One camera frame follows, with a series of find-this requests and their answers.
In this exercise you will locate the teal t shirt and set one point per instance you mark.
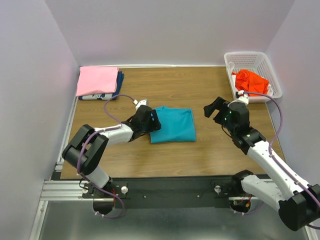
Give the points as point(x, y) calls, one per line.
point(177, 125)

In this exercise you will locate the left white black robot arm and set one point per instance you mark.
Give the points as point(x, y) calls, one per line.
point(85, 150)

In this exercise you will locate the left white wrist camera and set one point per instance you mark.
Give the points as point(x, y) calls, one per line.
point(140, 103)

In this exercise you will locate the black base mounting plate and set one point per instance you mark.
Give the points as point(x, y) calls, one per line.
point(170, 193)

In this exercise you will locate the orange t shirt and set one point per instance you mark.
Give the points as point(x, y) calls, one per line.
point(251, 83)

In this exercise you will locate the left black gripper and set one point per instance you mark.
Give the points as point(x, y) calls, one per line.
point(155, 125)

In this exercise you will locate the white plastic basket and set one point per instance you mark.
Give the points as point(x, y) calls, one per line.
point(255, 62)

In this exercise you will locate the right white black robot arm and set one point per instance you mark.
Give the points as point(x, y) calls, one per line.
point(296, 201)

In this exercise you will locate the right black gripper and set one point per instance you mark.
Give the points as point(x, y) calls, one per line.
point(219, 103)

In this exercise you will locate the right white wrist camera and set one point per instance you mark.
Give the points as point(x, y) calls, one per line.
point(242, 97)

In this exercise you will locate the aluminium frame rail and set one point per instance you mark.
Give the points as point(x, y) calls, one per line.
point(56, 190)

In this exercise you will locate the folded pink t shirt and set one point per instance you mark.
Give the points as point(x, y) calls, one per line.
point(97, 80)

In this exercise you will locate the folded navy blue t shirt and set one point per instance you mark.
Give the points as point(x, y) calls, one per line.
point(106, 96)

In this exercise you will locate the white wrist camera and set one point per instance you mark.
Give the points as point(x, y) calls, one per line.
point(242, 97)
point(140, 103)

